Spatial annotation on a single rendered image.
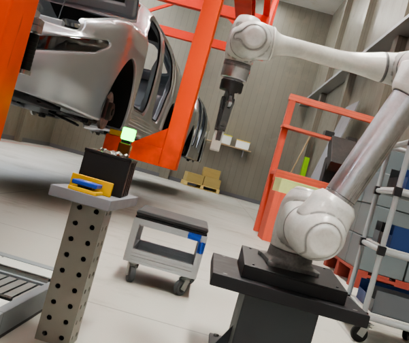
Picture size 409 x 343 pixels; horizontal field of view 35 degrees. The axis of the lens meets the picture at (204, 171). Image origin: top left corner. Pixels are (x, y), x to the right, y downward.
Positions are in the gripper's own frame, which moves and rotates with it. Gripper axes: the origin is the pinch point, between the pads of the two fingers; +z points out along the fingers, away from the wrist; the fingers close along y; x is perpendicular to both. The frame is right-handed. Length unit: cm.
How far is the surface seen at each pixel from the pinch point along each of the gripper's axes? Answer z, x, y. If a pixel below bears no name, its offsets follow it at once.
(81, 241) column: 37, 35, -26
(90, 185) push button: 19, 36, -37
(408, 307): 55, -122, 72
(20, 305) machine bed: 60, 47, -22
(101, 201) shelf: 22, 32, -39
